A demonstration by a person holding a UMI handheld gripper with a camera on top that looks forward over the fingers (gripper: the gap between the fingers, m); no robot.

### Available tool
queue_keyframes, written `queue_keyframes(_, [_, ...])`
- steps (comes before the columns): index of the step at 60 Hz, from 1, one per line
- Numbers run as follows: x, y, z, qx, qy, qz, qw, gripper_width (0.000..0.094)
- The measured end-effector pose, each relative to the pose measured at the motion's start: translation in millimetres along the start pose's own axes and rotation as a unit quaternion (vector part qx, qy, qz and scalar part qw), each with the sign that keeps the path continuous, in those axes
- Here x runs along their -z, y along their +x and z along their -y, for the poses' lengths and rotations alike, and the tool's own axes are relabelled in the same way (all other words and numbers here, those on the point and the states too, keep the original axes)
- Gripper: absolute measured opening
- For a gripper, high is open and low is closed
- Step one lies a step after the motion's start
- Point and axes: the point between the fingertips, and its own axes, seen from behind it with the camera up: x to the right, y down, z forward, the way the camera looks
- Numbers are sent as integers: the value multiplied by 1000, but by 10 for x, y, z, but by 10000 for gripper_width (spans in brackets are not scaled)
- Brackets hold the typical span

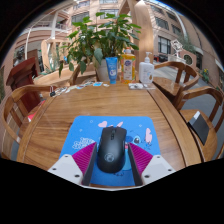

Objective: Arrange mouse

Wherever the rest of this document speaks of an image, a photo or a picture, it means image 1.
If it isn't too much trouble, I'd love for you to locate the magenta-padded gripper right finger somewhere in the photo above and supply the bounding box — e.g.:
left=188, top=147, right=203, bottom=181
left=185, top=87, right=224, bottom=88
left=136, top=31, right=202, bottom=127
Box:
left=127, top=142, right=177, bottom=187

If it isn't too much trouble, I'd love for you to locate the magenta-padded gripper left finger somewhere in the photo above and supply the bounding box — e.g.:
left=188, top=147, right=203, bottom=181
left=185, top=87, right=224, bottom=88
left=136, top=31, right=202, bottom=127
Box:
left=48, top=142, right=98, bottom=187

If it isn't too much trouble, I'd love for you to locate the black computer mouse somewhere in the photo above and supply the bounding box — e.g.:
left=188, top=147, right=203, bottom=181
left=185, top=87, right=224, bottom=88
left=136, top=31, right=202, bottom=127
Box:
left=96, top=125, right=128, bottom=174

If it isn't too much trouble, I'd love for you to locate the blue cartoon mouse pad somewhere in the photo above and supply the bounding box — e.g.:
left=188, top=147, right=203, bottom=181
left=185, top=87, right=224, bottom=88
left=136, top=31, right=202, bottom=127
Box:
left=59, top=115, right=162, bottom=188

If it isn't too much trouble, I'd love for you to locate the black notebook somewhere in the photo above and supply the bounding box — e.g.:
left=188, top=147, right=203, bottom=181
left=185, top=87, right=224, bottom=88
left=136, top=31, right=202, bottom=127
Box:
left=187, top=110, right=211, bottom=146

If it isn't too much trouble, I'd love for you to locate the small white packet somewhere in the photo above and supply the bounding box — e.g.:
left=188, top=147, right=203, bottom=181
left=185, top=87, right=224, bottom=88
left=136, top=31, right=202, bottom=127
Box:
left=128, top=82, right=145, bottom=91

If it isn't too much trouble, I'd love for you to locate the wooden chair behind plant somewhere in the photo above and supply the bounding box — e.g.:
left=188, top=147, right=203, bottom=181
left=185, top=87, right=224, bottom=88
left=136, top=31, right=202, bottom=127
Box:
left=68, top=63, right=98, bottom=86

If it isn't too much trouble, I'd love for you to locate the wooden armchair holding black notebook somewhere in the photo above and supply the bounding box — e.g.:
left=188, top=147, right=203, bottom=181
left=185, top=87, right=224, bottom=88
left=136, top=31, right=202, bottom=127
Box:
left=174, top=85, right=224, bottom=163

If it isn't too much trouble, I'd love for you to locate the white pump bottle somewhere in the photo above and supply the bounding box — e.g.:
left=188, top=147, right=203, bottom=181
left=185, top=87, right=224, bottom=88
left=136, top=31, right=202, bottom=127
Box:
left=138, top=51, right=155, bottom=85

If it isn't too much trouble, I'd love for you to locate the wooden armchair holding red bag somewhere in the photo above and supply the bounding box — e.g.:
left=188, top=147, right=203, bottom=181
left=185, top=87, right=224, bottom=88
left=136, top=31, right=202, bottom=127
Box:
left=0, top=84, right=54, bottom=161

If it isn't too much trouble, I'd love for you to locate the yellow liquid bottle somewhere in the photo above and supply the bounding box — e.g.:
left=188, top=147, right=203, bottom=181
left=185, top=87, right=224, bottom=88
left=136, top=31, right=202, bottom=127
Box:
left=120, top=47, right=137, bottom=85

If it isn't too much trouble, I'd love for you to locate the blue squeeze tube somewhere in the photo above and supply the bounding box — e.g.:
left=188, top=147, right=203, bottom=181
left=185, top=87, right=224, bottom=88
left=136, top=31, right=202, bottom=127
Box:
left=105, top=56, right=119, bottom=85

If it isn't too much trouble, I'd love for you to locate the dark red wooden podium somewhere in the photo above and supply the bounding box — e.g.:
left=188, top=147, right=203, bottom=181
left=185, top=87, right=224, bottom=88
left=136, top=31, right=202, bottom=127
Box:
left=5, top=56, right=42, bottom=114

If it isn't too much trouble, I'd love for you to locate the white geometric sculpture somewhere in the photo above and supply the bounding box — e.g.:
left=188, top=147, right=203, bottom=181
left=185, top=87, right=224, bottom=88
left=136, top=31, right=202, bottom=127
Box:
left=169, top=39, right=186, bottom=63

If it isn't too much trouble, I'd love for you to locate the green potted plant white pot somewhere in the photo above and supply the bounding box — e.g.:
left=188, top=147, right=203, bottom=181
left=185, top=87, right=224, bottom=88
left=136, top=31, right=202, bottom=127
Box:
left=58, top=12, right=143, bottom=83

